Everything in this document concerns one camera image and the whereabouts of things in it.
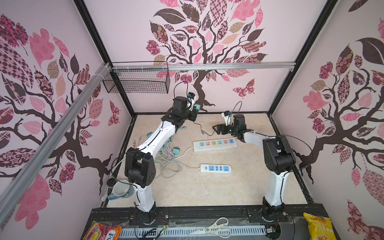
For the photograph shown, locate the long multicolour power strip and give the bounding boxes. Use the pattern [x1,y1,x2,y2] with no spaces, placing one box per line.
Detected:
[193,138,238,152]

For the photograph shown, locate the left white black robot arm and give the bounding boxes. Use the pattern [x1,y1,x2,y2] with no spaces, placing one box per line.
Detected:
[124,93,200,225]

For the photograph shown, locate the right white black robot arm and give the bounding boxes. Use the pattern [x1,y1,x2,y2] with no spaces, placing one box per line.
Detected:
[213,111,296,222]

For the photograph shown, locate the small blue-socket power strip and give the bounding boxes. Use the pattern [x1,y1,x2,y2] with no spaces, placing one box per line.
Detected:
[200,164,232,174]

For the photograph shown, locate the white mug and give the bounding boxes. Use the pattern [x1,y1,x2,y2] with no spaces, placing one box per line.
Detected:
[108,180,135,201]

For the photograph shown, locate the yellow snack bag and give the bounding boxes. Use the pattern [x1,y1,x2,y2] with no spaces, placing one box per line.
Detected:
[303,213,337,240]

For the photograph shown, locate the red yellow snack packet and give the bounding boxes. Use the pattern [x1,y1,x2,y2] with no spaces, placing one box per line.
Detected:
[83,221,122,240]

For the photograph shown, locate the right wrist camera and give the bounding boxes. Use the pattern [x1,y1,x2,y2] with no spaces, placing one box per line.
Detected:
[221,111,232,126]

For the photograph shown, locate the black wire basket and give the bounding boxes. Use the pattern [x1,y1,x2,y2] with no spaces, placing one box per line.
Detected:
[103,61,171,94]

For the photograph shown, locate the white power strip cable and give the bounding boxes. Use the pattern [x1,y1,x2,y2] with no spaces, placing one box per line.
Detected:
[110,146,201,181]

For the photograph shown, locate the black mounting rail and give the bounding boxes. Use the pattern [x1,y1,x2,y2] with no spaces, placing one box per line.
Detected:
[87,204,329,226]

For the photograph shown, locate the aluminium frame bar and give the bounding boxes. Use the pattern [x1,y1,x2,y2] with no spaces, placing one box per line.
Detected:
[0,61,297,226]

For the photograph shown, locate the white handled scissors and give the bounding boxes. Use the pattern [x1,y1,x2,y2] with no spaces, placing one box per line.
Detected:
[191,217,232,239]

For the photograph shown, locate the white slotted cable duct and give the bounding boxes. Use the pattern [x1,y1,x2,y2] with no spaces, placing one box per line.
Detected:
[119,226,267,240]

